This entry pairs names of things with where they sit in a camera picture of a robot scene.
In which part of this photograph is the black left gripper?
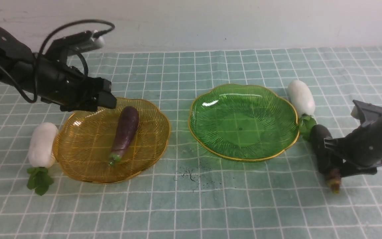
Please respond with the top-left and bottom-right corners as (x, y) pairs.
(33, 58), (117, 112)

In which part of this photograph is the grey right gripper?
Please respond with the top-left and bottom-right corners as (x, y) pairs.
(323, 128), (382, 177)

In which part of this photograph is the purple eggplant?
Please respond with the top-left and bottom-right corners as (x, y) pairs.
(109, 106), (139, 166)
(309, 124), (344, 194)

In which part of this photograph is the white radish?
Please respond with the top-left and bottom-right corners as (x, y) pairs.
(26, 122), (59, 196)
(287, 80), (317, 142)

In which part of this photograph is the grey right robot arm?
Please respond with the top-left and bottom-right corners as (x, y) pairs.
(323, 100), (382, 177)

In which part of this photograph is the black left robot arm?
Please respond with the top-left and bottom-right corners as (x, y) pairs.
(0, 27), (117, 112)

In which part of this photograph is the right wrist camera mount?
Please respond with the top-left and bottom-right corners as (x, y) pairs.
(350, 100), (382, 125)

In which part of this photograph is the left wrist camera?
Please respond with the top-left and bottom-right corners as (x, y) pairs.
(45, 30), (105, 62)

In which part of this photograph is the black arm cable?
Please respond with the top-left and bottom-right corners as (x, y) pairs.
(0, 19), (116, 104)

